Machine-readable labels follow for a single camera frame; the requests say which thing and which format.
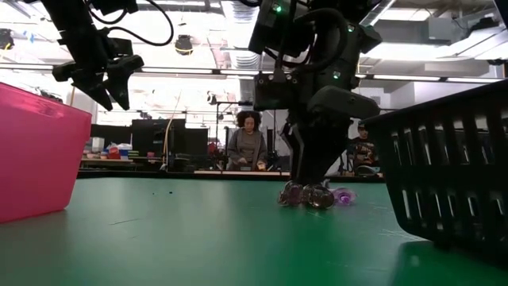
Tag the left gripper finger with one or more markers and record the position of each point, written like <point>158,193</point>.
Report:
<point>121,79</point>
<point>97,91</point>

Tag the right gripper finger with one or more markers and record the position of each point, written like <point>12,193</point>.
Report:
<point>301,151</point>
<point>329,151</point>

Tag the translucent purple witch hat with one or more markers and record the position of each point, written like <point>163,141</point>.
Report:
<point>344,195</point>

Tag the black slotted plastic basket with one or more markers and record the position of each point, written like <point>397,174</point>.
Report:
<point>456,242</point>

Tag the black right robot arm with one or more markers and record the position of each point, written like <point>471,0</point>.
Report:
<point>270,32</point>

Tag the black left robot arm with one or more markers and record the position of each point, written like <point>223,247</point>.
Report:
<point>63,16</point>

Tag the person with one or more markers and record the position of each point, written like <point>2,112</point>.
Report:
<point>361,153</point>
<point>247,147</point>

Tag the white container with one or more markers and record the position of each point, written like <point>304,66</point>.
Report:
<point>98,145</point>

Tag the ceiling light strip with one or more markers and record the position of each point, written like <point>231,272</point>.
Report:
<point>405,78</point>
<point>178,70</point>

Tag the workbench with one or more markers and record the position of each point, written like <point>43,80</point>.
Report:
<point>107,161</point>

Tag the round black hanging lamp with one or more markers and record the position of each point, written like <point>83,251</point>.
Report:
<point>183,44</point>

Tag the pink plastic bin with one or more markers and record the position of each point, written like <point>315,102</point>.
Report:
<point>35,159</point>

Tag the green table mat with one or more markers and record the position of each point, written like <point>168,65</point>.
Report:
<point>198,238</point>

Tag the silver ribbed duct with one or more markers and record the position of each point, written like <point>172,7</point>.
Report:
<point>246,59</point>

